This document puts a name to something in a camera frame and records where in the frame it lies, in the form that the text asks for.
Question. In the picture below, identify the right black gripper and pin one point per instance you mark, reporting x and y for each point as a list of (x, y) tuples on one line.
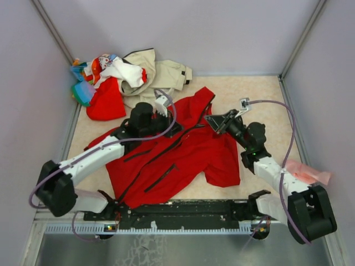
[(217, 121)]

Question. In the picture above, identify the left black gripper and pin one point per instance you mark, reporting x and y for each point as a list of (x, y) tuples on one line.
[(168, 121)]

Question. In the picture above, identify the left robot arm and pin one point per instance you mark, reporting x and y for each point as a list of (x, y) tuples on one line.
[(56, 187)]

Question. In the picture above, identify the pink cloth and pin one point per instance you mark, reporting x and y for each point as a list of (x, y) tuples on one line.
[(306, 173)]

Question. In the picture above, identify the red cloth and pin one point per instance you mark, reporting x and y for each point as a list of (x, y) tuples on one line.
[(107, 103)]

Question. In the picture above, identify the red zip jacket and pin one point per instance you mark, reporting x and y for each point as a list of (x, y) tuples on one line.
[(158, 169)]

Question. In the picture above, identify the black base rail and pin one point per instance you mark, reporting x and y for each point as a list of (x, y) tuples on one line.
[(180, 214)]

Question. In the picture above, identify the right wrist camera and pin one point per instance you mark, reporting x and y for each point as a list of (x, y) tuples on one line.
[(244, 106)]

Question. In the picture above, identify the colourful striped cloth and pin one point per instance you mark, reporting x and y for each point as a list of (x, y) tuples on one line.
[(83, 91)]

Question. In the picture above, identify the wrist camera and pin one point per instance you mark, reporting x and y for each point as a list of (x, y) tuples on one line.
[(161, 105), (244, 106)]

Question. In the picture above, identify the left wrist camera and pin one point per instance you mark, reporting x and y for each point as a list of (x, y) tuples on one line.
[(161, 105)]

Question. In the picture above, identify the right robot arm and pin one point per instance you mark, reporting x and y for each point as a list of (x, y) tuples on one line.
[(305, 209)]

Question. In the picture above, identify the white printed shirt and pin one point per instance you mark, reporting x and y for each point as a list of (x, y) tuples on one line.
[(108, 66)]

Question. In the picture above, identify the aluminium frame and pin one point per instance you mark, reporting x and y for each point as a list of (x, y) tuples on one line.
[(337, 253)]

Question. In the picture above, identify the beige jacket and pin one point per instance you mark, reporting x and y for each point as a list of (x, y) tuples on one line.
[(167, 75)]

